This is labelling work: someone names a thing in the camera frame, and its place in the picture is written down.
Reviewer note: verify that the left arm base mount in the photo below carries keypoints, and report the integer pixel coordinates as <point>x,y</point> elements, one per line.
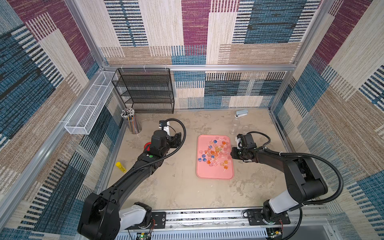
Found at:
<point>157,220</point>

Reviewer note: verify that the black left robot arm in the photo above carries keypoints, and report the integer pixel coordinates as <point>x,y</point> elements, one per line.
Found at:
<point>102,217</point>

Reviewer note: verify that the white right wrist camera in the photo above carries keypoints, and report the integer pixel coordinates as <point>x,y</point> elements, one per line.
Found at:
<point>245,142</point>

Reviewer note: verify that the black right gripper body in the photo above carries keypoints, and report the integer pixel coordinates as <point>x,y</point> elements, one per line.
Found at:
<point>237,152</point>

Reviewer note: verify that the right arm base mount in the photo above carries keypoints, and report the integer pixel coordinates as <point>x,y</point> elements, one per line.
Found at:
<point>259,217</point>

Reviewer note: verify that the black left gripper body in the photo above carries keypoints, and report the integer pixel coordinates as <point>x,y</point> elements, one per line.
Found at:
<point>173,143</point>

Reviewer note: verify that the candy jar clear plastic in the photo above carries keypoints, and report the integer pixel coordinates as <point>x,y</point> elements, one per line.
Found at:
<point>235,126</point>

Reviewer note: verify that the pile of lollipop candies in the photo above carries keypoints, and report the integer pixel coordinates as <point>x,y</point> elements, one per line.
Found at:
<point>215,153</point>

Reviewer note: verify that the yellow lid jar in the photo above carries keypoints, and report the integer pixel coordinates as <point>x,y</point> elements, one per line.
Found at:
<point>121,167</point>

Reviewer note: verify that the cup of coloured pencils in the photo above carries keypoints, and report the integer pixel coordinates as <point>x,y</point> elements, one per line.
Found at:
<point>130,117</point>

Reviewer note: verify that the grey stapler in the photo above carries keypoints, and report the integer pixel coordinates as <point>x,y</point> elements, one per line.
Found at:
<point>241,113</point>

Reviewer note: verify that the pink plastic tray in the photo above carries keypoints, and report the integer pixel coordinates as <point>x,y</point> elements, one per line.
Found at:
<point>214,168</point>

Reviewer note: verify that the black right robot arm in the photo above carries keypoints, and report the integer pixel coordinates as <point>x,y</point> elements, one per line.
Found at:
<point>303,179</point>

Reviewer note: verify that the candy jar red lid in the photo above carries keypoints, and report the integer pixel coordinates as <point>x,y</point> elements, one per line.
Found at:
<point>147,147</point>

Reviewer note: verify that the white wire mesh basket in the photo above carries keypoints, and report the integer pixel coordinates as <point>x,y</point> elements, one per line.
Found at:
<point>87,112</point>

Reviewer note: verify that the black wire shelf rack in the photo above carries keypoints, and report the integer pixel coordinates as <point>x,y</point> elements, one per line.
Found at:
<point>145,90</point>

